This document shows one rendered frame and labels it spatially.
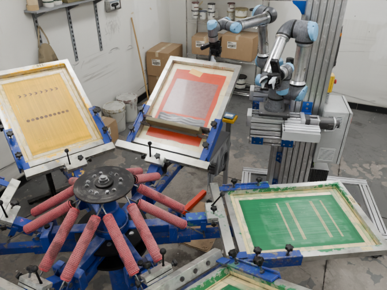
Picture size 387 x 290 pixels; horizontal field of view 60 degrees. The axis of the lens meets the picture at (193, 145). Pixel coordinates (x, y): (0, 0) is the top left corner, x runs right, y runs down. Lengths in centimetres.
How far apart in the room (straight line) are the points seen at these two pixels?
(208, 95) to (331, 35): 93
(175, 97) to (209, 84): 27
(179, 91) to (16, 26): 193
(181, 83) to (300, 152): 116
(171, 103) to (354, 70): 384
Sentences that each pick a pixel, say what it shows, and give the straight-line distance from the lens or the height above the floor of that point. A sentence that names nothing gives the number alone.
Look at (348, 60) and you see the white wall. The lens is 578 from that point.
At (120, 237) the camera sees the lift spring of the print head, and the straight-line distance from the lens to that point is 161.
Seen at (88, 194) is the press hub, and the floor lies 131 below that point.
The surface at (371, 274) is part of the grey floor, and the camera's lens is 330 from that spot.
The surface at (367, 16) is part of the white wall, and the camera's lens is 564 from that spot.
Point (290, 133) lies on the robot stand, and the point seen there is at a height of 116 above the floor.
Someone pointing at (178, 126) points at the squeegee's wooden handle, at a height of 128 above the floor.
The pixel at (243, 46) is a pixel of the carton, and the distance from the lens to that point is 546.
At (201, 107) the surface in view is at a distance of 242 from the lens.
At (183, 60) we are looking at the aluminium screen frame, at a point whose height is 154.
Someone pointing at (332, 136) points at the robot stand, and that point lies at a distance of 287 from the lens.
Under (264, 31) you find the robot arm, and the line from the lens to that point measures 296.
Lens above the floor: 235
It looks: 32 degrees down
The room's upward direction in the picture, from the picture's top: straight up
